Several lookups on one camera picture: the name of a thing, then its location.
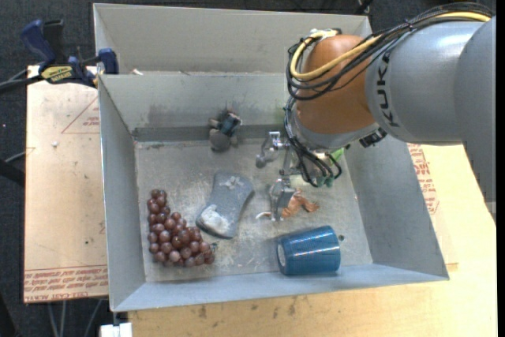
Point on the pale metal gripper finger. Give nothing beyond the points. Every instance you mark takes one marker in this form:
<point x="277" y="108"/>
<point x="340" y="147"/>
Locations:
<point x="281" y="196"/>
<point x="272" y="143"/>

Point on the orange toy animal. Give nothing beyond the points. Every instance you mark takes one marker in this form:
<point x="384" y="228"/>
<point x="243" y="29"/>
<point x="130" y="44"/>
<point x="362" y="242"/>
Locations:
<point x="300" y="205"/>

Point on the grey and blue toy figure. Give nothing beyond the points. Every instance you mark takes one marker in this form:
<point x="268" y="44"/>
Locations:
<point x="224" y="130"/>

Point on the grey flat sponge white patches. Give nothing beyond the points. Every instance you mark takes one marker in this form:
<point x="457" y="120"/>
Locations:
<point x="227" y="205"/>

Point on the blue plastic cup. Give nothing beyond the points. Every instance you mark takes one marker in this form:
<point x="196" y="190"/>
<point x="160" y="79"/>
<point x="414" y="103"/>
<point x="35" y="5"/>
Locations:
<point x="309" y="250"/>

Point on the grey metal bin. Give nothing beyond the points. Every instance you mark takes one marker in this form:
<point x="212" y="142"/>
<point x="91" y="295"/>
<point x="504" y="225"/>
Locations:
<point x="177" y="169"/>

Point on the red-brown toy grape bunch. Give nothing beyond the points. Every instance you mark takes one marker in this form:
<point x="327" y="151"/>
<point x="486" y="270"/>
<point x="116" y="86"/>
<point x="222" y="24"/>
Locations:
<point x="173" y="234"/>

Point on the brown cardboard board red print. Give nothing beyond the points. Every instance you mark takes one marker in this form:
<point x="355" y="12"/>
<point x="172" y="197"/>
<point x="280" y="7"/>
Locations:
<point x="63" y="185"/>

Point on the black cylinder on white bracket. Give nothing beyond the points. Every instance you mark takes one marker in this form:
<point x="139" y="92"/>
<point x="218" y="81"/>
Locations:
<point x="372" y="137"/>

